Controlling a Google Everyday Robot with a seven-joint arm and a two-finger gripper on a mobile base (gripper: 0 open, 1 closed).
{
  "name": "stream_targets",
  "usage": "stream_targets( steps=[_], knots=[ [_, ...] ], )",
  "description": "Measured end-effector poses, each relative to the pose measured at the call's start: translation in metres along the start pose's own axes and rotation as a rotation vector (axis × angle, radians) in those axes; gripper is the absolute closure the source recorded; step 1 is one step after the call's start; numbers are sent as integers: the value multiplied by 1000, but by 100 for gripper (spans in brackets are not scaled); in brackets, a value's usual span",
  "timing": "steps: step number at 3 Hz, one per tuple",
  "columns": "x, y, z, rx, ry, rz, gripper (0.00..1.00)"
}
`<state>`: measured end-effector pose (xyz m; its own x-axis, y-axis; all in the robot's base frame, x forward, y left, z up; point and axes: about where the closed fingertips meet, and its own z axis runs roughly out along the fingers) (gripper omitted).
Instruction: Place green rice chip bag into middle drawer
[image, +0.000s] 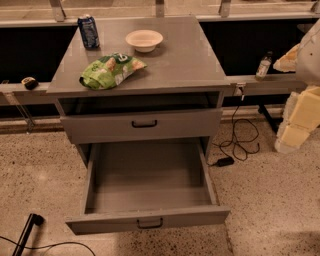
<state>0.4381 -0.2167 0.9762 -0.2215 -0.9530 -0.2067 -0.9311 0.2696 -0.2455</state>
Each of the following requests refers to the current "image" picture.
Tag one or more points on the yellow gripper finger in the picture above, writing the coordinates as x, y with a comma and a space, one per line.
301, 116
288, 62

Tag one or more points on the green rice chip bag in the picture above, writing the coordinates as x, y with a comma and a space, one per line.
109, 71

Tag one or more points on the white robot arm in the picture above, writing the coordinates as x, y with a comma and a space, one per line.
308, 58

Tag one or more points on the closed grey top drawer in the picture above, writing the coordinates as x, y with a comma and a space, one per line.
83, 129

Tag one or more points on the grey drawer cabinet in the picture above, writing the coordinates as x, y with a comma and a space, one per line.
184, 53

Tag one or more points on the open grey middle drawer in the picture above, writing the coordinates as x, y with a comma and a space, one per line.
143, 185

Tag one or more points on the clear plastic bottle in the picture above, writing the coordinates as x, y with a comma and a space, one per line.
264, 65

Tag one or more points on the white paper bowl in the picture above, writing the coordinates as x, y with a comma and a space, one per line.
144, 41

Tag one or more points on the black tape measure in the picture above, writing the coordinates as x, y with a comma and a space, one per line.
29, 83

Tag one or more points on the grey metal shelf rail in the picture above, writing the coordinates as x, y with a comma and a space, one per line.
64, 85

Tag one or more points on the black stand with cable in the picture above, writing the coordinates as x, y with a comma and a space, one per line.
36, 220

